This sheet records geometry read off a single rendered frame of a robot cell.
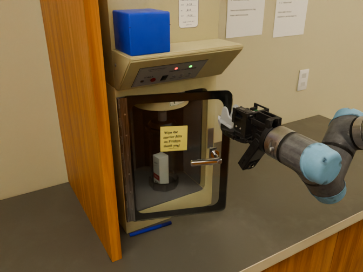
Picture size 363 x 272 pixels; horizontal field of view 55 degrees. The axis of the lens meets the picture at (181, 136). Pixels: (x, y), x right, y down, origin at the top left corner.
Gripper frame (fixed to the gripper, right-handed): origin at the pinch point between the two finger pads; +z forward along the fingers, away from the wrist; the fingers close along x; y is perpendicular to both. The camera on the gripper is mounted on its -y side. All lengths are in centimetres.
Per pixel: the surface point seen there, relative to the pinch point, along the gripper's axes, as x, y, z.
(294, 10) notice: -82, 21, 55
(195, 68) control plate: 5.7, 14.1, 4.8
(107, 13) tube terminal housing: 26.0, 28.4, 11.8
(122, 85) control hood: 25.4, 12.1, 7.0
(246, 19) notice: -52, 18, 54
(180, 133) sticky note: 10.4, -3.4, 5.0
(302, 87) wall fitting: -95, -19, 54
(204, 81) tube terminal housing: -1.8, 8.1, 11.5
